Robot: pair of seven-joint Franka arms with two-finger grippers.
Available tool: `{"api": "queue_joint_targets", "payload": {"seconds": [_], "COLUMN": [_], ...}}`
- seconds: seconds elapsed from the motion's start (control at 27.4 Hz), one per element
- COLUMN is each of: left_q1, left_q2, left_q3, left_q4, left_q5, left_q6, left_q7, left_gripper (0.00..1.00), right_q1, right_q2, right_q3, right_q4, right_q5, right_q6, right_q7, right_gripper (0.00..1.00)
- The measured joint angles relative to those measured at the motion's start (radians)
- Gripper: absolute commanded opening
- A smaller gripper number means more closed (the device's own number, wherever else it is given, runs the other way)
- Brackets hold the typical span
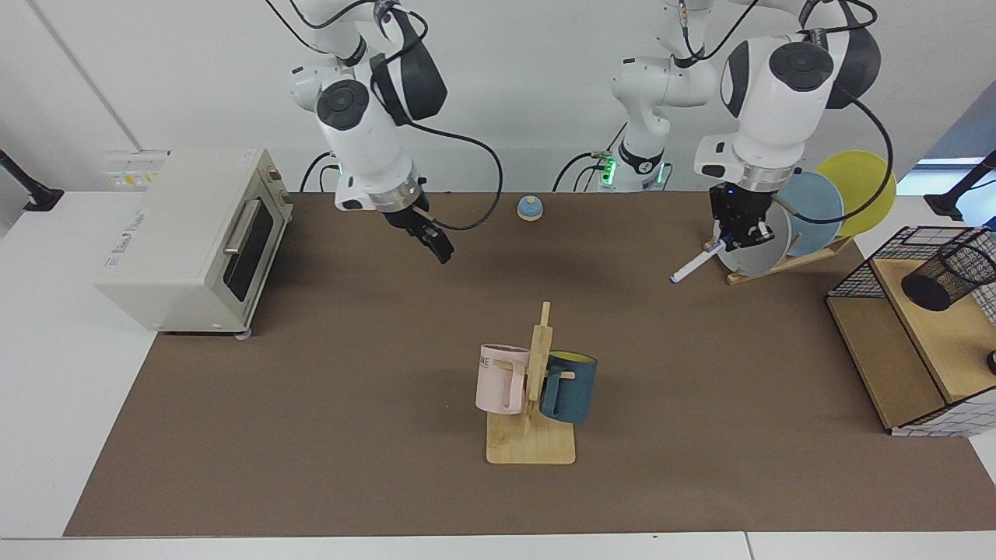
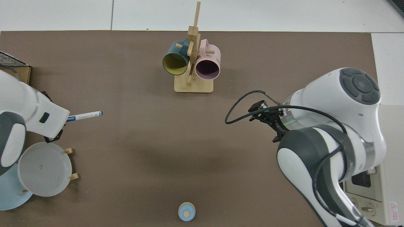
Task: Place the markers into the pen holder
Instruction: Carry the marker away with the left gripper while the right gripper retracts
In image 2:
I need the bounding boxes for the teal cup with yellow inside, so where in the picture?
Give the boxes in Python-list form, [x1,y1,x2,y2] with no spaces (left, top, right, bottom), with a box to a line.
[162,37,193,75]

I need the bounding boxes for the dark grey striped panel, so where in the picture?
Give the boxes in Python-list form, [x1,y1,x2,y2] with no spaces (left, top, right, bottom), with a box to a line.
[389,0,404,17]

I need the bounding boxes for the pink cup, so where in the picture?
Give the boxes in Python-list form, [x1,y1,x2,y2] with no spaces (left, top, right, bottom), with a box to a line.
[194,39,221,80]

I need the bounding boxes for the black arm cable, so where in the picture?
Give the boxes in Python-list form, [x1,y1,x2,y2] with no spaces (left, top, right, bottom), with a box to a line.
[225,90,351,227]

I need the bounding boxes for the grey plate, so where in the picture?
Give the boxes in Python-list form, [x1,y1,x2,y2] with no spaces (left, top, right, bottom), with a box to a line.
[17,142,72,197]

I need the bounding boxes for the wooden plate rack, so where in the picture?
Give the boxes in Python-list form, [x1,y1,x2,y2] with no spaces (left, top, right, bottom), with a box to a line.
[20,148,79,194]

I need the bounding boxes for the light blue plate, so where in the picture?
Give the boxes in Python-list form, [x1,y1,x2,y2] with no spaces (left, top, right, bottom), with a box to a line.
[0,164,33,211]

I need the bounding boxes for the wire basket with wooden floor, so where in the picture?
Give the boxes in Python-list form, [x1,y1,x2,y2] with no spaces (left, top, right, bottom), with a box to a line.
[0,51,32,85]

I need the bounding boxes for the small blue round bell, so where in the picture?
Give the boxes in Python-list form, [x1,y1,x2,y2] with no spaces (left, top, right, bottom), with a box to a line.
[178,202,196,222]

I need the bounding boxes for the wooden cup stand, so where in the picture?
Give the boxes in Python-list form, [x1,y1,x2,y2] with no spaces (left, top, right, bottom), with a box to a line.
[174,2,214,93]

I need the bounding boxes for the blue and white marker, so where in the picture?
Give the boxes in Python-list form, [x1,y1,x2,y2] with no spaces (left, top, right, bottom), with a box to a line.
[66,111,103,122]

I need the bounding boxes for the brown table cloth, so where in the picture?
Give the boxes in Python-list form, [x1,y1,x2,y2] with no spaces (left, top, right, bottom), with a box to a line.
[0,30,379,227]

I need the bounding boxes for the pale toaster oven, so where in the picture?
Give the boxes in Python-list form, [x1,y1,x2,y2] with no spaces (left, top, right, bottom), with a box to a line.
[342,104,404,226]

